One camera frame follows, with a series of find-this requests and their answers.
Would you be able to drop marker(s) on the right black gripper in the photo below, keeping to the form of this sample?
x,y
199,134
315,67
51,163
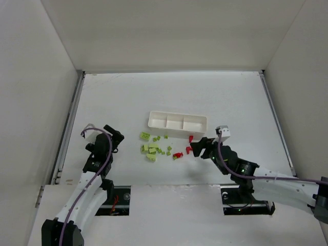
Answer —
x,y
205,146

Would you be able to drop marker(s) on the red round lego piece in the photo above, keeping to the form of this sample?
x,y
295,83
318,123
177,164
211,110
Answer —
x,y
178,155

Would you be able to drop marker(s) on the large green lego plate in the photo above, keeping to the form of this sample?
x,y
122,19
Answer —
x,y
145,136

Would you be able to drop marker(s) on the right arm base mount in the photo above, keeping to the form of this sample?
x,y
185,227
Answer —
x,y
235,203

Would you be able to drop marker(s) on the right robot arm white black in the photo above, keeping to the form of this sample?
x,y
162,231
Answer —
x,y
260,184

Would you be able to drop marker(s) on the white three-compartment tray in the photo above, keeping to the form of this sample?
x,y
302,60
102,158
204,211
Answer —
x,y
177,124

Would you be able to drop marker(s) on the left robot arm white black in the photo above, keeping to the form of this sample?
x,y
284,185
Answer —
x,y
70,225

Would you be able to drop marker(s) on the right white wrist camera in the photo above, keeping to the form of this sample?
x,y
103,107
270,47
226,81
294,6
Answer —
x,y
223,132

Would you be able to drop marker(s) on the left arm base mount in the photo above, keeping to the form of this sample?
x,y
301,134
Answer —
x,y
117,203

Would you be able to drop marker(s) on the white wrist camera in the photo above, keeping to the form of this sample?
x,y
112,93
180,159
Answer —
x,y
223,132
89,133

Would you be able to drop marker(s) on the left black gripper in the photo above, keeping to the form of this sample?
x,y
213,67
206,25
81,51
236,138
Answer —
x,y
116,135

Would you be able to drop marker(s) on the red lego brick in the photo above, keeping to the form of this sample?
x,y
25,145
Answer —
x,y
188,150

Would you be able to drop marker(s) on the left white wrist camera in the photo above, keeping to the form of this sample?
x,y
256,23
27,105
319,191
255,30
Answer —
x,y
89,133

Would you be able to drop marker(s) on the green lego brick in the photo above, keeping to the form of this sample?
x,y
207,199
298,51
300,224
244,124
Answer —
x,y
144,149
153,145
151,157

